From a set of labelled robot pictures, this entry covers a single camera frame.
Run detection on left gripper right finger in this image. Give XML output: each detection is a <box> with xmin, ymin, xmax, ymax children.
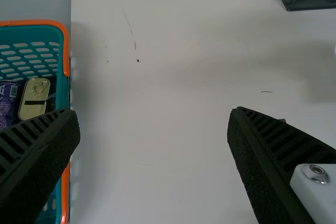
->
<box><xmin>227</xmin><ymin>106</ymin><xmax>336</xmax><ymax>224</ymax></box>

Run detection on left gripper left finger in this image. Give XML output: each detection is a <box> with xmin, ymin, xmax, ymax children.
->
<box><xmin>0</xmin><ymin>108</ymin><xmax>81</xmax><ymax>224</ymax></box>

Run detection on teal shopping basket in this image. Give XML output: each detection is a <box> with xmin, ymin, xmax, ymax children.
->
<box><xmin>0</xmin><ymin>19</ymin><xmax>72</xmax><ymax>224</ymax></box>

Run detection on gold rectangular tin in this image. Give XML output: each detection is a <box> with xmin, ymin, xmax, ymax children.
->
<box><xmin>17</xmin><ymin>78</ymin><xmax>51</xmax><ymax>121</ymax></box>

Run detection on purple can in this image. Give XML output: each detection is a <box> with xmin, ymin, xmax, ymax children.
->
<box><xmin>0</xmin><ymin>80</ymin><xmax>23</xmax><ymax>128</ymax></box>

